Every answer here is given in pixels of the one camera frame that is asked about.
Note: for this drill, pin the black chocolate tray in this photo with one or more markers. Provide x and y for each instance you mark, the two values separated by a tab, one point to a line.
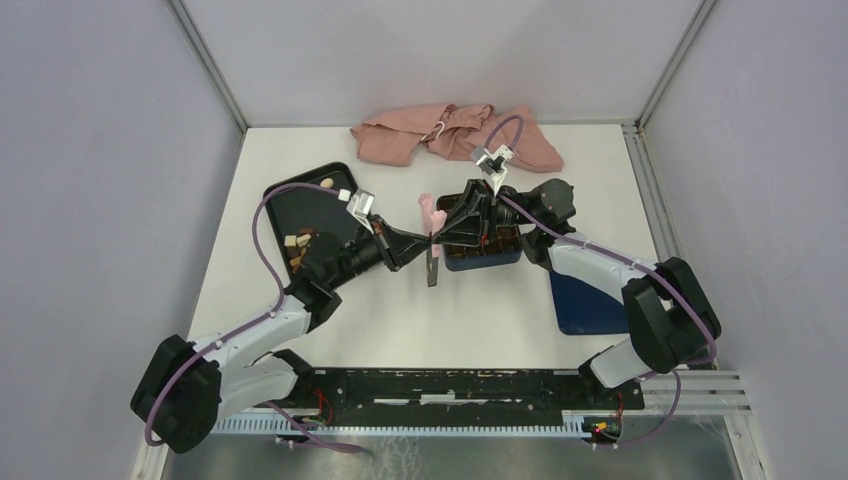
299	211

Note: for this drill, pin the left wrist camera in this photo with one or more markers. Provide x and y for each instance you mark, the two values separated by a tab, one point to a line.
358	205

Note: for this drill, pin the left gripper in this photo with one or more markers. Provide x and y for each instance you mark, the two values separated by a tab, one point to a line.
394	245

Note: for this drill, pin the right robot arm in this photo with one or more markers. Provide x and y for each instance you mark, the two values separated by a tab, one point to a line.
670	320

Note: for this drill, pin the white square chocolate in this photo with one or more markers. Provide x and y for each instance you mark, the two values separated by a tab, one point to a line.
303	240

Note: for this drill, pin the pink cloth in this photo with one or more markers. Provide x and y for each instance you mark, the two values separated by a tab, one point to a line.
453	132

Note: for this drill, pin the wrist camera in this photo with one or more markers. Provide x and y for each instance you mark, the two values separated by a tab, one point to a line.
358	205
493	165

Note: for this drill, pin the pink silicone tongs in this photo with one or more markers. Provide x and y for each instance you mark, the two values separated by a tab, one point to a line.
433	220

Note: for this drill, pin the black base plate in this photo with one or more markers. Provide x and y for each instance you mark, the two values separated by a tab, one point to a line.
418	398

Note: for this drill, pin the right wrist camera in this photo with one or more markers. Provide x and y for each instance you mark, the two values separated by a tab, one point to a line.
493	165

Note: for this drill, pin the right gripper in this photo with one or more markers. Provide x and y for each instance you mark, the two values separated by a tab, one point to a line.
472	219

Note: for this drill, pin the blue chocolate box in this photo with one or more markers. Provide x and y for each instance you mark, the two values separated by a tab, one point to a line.
501	248

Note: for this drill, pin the blue box lid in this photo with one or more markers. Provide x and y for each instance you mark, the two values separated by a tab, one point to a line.
582	310

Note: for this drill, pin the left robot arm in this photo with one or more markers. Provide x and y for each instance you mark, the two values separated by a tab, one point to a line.
189	385

